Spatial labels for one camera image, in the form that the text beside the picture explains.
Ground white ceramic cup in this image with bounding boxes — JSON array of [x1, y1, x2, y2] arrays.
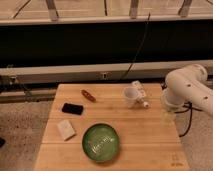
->
[[123, 87, 139, 108]]

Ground green ceramic bowl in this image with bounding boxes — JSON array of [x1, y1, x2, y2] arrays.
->
[[82, 123, 120, 162]]

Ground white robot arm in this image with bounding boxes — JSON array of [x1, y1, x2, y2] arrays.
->
[[160, 64, 213, 124]]

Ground brown oblong toy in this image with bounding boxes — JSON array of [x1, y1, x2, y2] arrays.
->
[[81, 90, 96, 103]]

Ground black rectangular block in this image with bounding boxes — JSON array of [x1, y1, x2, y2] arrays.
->
[[62, 103, 84, 115]]

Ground white sponge block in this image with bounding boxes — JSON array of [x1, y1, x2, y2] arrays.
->
[[57, 120, 76, 141]]

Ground black hanging cable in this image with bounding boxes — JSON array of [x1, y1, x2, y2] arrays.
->
[[118, 12, 152, 82]]

